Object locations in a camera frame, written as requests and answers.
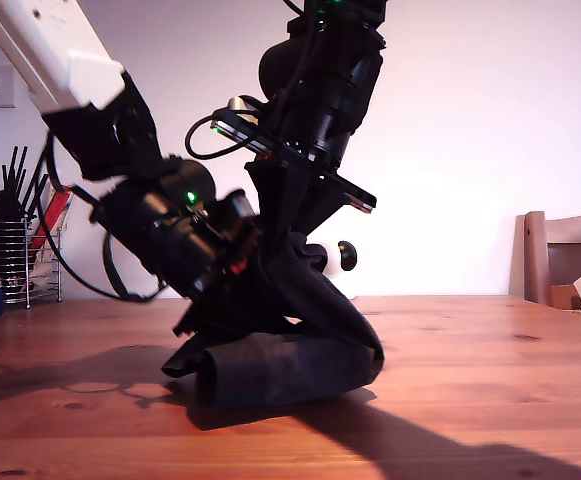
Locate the metal wire utensil cup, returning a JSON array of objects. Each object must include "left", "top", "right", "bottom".
[{"left": 0, "top": 219, "right": 27, "bottom": 304}]

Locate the black brush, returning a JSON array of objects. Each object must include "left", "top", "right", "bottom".
[{"left": 0, "top": 188, "right": 21, "bottom": 221}]

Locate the white round security camera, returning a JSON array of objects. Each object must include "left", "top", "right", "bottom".
[{"left": 327, "top": 239, "right": 360, "bottom": 300}]

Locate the dark grey underwear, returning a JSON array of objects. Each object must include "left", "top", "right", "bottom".
[{"left": 161, "top": 229, "right": 386, "bottom": 412}]

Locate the red paper packet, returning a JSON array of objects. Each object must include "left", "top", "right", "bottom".
[{"left": 29, "top": 188, "right": 75, "bottom": 251}]

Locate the orange-brown box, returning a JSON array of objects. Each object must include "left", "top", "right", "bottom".
[{"left": 549, "top": 283, "right": 581, "bottom": 310}]

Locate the chrome wire rack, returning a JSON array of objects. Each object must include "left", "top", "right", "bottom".
[{"left": 22, "top": 225, "right": 63, "bottom": 307}]

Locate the wooden chair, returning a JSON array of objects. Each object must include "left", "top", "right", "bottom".
[{"left": 508, "top": 210, "right": 581, "bottom": 309}]

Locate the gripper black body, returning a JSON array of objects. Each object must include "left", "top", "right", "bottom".
[
  {"left": 139, "top": 209, "right": 267, "bottom": 342},
  {"left": 211, "top": 107, "right": 378, "bottom": 216}
]

